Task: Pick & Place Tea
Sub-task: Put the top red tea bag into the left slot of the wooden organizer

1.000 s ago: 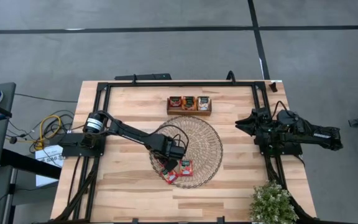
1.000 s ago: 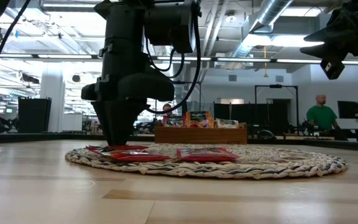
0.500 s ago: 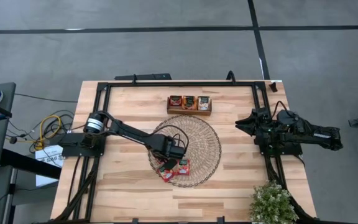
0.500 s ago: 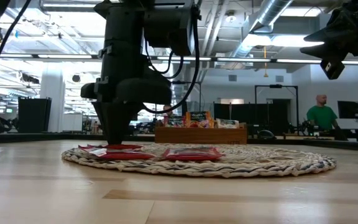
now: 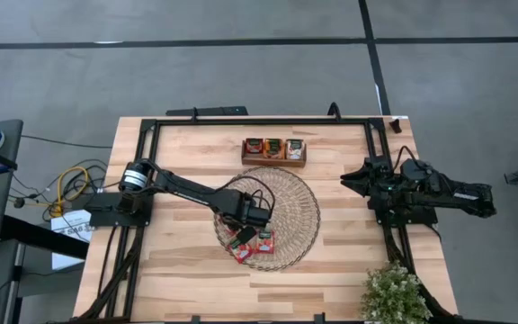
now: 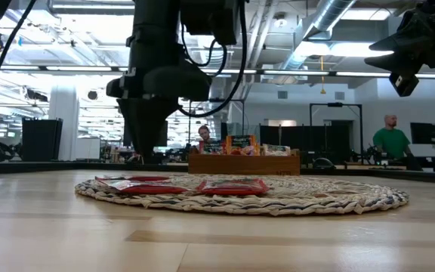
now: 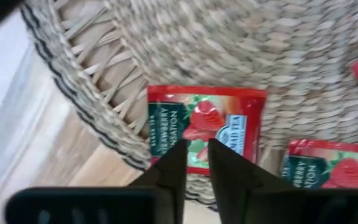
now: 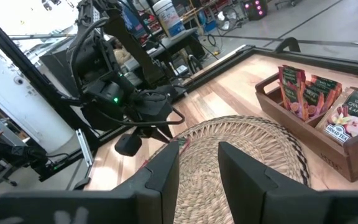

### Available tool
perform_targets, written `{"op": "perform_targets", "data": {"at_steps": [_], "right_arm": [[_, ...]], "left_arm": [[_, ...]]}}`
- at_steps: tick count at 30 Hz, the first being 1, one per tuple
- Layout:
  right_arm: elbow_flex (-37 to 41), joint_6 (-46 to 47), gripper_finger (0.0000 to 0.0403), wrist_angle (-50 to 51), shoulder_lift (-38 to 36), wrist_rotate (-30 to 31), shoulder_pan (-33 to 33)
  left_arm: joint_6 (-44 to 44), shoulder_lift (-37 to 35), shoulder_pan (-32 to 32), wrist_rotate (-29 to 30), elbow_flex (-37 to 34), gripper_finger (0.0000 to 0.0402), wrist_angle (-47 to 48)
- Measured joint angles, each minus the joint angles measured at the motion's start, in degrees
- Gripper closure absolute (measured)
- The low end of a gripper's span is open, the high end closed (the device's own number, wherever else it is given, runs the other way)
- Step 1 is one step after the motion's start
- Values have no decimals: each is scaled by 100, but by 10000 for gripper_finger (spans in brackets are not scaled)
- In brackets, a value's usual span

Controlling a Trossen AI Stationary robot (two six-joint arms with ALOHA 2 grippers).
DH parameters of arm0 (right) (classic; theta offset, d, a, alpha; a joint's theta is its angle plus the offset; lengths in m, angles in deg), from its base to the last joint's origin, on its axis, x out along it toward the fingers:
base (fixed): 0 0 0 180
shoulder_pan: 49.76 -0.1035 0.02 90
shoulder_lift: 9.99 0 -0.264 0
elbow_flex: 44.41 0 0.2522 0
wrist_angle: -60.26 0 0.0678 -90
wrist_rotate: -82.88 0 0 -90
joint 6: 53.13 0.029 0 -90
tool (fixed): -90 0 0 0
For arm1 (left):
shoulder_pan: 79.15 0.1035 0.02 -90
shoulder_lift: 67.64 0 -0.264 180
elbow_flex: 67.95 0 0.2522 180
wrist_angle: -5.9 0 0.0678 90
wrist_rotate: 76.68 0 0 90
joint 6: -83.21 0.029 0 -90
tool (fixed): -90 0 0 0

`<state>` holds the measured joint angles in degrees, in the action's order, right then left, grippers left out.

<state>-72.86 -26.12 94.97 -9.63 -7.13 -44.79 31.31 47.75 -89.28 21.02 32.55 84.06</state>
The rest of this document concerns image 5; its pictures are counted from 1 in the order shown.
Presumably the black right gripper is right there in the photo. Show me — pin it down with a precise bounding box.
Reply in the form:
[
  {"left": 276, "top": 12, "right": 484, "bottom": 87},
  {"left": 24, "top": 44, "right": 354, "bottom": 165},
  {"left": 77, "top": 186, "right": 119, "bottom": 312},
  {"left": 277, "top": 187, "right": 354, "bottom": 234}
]
[{"left": 340, "top": 155, "right": 393, "bottom": 211}]

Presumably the orange tea bag packet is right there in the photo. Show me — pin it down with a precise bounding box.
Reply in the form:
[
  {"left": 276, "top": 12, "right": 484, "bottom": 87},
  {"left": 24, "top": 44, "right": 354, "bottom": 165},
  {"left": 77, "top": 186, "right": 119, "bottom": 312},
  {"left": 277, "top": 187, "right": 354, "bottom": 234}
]
[{"left": 263, "top": 138, "right": 285, "bottom": 159}]

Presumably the round woven placemat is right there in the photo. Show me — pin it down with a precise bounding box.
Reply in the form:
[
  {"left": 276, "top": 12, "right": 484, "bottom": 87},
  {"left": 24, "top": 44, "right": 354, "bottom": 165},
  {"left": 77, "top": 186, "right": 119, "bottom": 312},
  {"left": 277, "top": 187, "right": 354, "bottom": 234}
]
[{"left": 213, "top": 166, "right": 322, "bottom": 273}]

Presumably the wooden compartment tray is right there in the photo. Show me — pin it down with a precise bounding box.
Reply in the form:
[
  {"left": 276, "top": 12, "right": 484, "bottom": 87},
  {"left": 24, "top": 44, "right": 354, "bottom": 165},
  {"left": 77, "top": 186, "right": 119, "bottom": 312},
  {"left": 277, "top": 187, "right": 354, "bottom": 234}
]
[{"left": 240, "top": 138, "right": 308, "bottom": 169}]

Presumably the black power strip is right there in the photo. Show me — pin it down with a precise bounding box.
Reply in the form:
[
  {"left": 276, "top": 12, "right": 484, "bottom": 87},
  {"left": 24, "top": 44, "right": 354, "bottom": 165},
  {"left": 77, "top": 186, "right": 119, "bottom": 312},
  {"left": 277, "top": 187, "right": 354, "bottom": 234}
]
[{"left": 165, "top": 105, "right": 249, "bottom": 118}]

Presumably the green potted plant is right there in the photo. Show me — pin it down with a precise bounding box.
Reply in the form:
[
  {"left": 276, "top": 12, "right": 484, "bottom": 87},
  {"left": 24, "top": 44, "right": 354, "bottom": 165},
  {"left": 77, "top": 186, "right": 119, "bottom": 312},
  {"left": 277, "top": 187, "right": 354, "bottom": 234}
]
[{"left": 360, "top": 262, "right": 433, "bottom": 324}]

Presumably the white paper sheet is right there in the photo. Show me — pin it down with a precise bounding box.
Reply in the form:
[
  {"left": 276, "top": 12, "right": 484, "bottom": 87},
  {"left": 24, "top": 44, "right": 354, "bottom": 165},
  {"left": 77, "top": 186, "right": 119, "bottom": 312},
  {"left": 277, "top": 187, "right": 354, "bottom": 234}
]
[{"left": 50, "top": 210, "right": 94, "bottom": 271}]

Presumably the black beam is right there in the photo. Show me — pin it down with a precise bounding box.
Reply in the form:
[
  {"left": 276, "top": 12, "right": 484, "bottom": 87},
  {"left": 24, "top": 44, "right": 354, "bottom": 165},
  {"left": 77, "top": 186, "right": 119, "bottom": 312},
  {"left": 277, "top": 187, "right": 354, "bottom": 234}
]
[{"left": 0, "top": 214, "right": 90, "bottom": 261}]

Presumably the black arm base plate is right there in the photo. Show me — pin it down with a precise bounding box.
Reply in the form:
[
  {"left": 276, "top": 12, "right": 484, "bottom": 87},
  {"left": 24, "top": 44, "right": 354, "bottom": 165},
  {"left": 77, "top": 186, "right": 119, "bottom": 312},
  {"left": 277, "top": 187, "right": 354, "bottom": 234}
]
[
  {"left": 83, "top": 193, "right": 153, "bottom": 228},
  {"left": 372, "top": 204, "right": 439, "bottom": 228}
]

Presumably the black metal table frame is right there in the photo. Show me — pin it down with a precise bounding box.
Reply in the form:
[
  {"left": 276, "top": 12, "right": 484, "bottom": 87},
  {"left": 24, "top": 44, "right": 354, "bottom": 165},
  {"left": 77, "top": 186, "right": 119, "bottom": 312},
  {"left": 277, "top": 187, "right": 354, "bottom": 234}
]
[{"left": 76, "top": 115, "right": 460, "bottom": 324}]

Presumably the yellow cable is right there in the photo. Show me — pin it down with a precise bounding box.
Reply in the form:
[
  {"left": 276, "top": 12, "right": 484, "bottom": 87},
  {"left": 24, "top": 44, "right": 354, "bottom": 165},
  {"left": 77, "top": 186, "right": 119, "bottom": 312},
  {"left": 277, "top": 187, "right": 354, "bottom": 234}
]
[{"left": 49, "top": 165, "right": 91, "bottom": 220}]

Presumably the thin black floor cable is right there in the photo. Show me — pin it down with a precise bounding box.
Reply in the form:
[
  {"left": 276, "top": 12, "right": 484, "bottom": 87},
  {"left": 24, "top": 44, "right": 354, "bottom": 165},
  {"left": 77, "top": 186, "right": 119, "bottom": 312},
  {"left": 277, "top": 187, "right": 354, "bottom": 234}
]
[{"left": 20, "top": 133, "right": 113, "bottom": 149}]

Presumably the black cable bundle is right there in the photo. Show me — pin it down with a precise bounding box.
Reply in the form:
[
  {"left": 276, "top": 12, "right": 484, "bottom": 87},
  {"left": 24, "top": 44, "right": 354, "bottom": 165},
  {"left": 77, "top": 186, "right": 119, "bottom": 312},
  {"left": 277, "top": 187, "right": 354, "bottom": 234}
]
[{"left": 9, "top": 157, "right": 107, "bottom": 221}]

